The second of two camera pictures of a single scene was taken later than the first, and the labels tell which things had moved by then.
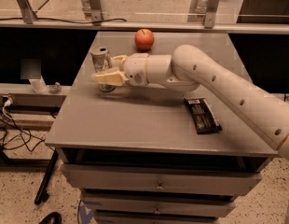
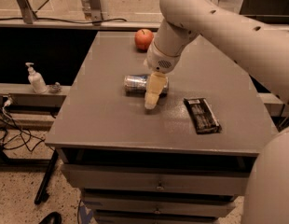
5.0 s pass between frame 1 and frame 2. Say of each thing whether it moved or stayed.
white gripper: moved
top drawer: stayed
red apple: stayed
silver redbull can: moved
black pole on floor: stayed
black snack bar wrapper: stayed
